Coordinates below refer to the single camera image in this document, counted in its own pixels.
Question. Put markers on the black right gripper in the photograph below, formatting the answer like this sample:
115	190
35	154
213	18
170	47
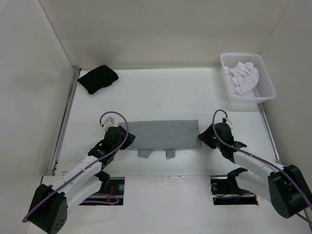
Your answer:
205	137

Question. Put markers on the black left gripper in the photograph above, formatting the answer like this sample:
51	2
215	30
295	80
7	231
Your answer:
129	140

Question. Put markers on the grey tank top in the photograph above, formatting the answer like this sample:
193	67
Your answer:
164	135

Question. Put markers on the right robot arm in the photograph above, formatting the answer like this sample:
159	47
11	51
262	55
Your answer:
283	186

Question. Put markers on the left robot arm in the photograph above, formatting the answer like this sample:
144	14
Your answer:
52	203

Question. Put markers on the folded black tank top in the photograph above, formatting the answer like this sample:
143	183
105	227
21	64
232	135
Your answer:
98	78

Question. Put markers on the crumpled pink tank top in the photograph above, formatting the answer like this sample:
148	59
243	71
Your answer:
245	77

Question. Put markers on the white plastic mesh basket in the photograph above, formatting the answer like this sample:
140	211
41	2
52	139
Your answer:
263	91

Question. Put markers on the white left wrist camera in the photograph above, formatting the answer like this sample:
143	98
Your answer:
107	123

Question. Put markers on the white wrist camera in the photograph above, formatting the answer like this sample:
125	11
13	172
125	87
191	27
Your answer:
107	123
227	121

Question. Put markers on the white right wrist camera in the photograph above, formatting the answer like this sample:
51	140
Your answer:
227	121

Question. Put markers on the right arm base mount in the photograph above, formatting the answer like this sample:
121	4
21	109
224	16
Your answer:
226	191

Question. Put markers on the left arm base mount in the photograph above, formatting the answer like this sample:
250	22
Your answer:
111	191

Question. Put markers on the left aluminium table rail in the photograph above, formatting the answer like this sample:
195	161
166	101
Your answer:
67	110

